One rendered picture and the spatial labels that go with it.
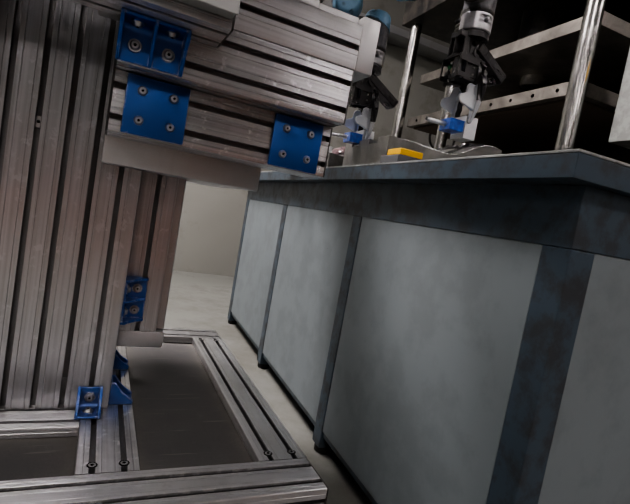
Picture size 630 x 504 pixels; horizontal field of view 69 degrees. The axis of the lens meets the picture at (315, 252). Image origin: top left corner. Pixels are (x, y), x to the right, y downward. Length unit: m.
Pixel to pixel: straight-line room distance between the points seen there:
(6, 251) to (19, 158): 0.16
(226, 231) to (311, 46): 3.26
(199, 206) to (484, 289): 3.27
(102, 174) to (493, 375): 0.74
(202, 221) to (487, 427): 3.34
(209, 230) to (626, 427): 3.43
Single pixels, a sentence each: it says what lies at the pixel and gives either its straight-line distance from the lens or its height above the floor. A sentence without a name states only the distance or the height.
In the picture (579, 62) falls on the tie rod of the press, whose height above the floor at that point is 1.32.
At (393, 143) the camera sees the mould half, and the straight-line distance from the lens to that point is 1.24.
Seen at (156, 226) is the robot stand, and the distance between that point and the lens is 0.97.
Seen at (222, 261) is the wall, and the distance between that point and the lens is 4.01.
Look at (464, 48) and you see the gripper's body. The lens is 1.25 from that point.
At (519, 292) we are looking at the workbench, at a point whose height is 0.59.
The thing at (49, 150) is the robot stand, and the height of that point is 0.68.
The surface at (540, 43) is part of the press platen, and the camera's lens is 2.23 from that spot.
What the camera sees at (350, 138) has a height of 0.89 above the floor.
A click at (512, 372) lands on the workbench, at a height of 0.47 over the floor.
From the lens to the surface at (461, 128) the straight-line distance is 1.21.
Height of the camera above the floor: 0.66
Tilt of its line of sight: 5 degrees down
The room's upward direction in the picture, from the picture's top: 10 degrees clockwise
